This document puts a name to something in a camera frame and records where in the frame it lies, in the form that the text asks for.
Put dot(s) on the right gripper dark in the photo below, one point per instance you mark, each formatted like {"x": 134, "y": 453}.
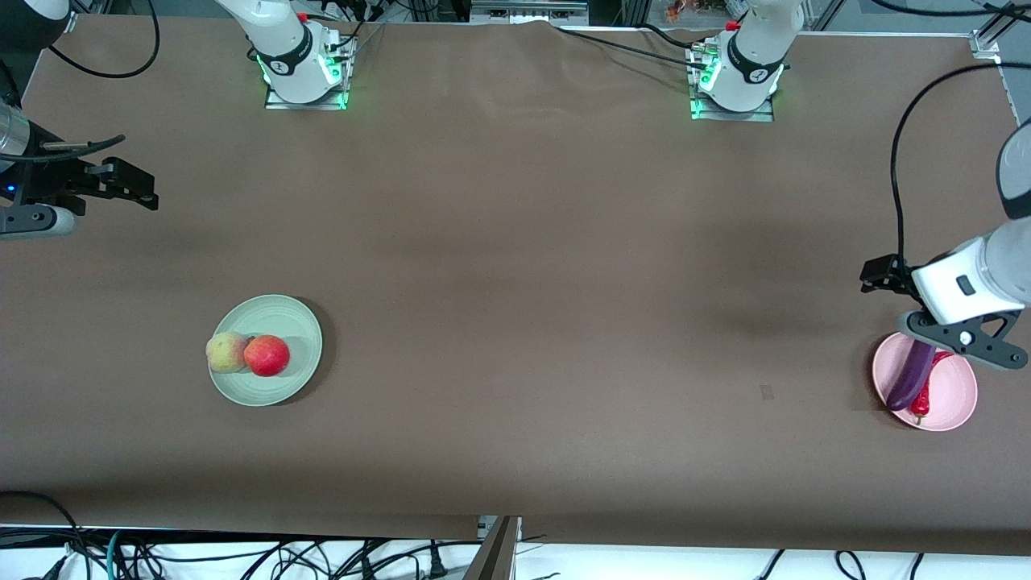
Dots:
{"x": 50, "y": 180}

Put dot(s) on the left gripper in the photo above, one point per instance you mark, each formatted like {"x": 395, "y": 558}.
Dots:
{"x": 888, "y": 272}

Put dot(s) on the purple eggplant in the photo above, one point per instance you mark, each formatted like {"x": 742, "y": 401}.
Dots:
{"x": 908, "y": 383}

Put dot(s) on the red chili pepper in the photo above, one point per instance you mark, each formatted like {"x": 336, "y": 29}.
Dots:
{"x": 923, "y": 403}

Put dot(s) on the pale green pink peach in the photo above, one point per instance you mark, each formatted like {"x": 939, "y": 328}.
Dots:
{"x": 225, "y": 353}

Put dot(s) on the red apple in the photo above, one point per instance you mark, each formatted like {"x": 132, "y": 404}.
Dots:
{"x": 267, "y": 356}

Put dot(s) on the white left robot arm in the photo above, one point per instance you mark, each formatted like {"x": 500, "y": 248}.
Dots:
{"x": 753, "y": 56}

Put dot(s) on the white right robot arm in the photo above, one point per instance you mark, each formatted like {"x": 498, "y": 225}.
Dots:
{"x": 282, "y": 48}

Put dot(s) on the pink round plate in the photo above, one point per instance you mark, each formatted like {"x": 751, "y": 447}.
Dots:
{"x": 954, "y": 403}

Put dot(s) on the pale green round plate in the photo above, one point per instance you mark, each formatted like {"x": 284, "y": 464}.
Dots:
{"x": 282, "y": 318}

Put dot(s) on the brown table cover sheet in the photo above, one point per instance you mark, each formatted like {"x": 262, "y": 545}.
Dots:
{"x": 523, "y": 282}

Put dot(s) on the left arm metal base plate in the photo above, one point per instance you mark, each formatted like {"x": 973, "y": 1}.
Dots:
{"x": 757, "y": 115}

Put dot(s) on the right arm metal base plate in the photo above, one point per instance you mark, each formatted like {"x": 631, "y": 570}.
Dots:
{"x": 322, "y": 103}

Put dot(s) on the metal corner bracket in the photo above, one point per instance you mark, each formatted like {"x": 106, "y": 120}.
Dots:
{"x": 984, "y": 44}

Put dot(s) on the aluminium frame rail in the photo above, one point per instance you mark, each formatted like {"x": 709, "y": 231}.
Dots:
{"x": 523, "y": 10}

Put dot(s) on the grey table support post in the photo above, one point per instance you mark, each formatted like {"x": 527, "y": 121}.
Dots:
{"x": 495, "y": 556}

